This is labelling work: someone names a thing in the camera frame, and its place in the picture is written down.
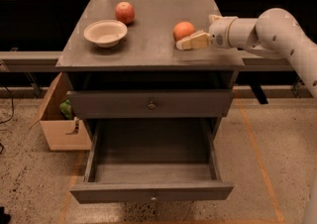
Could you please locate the closed upper grey drawer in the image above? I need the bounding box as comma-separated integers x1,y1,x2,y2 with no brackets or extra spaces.
67,90,233,119

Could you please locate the grey metal rail shelf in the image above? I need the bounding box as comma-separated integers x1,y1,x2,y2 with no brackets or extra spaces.
0,51,293,72

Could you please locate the open lower grey drawer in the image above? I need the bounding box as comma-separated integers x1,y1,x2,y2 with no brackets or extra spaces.
70,118,234,203

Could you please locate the green item in box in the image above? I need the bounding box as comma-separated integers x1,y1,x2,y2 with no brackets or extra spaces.
59,99,73,120

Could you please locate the beige paper bowl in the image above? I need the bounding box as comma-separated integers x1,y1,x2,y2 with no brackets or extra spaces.
84,20,128,48

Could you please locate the black cable on floor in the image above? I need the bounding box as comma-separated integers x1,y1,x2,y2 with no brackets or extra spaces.
0,85,16,155

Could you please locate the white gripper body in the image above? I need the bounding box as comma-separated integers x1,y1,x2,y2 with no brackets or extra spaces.
209,14,236,49

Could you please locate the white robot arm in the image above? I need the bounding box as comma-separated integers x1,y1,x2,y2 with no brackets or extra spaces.
175,8,317,97

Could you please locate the orange fruit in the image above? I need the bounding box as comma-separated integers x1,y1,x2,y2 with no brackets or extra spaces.
172,22,195,42

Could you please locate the grey wooden drawer cabinet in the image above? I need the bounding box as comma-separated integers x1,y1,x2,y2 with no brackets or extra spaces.
57,0,243,130

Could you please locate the red apple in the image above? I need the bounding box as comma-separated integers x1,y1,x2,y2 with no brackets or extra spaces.
115,2,135,25

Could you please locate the cardboard box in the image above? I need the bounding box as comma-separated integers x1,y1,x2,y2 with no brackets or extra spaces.
30,73,91,151

